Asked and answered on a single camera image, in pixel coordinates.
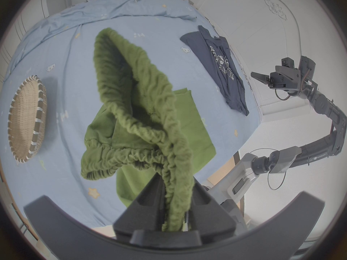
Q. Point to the green shorts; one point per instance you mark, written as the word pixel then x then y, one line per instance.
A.
pixel 151 91

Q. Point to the pale blue quilt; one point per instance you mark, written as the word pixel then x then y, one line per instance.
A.
pixel 108 7

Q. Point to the bed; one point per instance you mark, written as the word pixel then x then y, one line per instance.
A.
pixel 67 91

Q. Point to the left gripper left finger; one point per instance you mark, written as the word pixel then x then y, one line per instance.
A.
pixel 143 210

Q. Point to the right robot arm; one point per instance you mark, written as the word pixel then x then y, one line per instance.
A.
pixel 320 150

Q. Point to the white wardrobe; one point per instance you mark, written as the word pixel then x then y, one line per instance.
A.
pixel 29 18

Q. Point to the round woven basket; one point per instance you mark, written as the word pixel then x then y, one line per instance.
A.
pixel 27 118

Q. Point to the dark blue T-shirt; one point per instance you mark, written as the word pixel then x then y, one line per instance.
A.
pixel 200 47

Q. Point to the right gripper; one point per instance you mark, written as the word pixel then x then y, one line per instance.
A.
pixel 284 77

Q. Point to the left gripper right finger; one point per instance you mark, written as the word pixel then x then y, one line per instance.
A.
pixel 208 215

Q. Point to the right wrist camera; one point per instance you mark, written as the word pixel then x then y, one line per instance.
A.
pixel 288 62

